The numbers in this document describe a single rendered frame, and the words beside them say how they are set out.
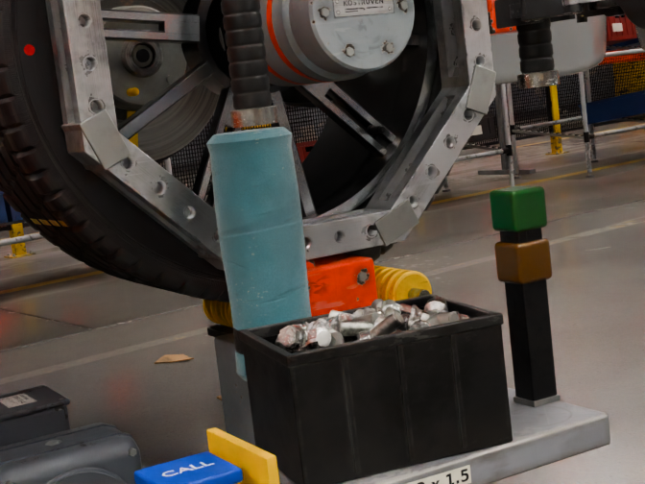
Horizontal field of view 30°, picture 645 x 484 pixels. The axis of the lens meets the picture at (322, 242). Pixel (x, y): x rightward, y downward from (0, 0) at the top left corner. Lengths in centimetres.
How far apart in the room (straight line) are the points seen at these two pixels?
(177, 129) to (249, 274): 70
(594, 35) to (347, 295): 98
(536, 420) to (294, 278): 29
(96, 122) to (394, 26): 33
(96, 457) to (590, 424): 57
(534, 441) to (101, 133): 54
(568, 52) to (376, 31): 95
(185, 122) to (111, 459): 67
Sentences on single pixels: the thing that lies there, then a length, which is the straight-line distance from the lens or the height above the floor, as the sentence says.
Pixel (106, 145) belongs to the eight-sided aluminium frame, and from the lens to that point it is 129.
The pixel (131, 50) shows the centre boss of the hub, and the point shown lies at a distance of 182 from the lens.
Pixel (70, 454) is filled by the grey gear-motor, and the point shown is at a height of 40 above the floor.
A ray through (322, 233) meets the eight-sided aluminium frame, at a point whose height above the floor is 61.
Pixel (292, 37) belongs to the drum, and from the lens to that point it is 127.
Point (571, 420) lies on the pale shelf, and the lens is 114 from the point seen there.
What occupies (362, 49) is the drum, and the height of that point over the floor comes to 81.
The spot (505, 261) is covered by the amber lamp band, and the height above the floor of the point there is 59.
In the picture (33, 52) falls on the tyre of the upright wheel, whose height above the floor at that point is 85.
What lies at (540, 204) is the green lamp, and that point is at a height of 64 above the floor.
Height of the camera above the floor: 78
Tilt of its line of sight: 8 degrees down
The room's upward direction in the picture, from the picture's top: 7 degrees counter-clockwise
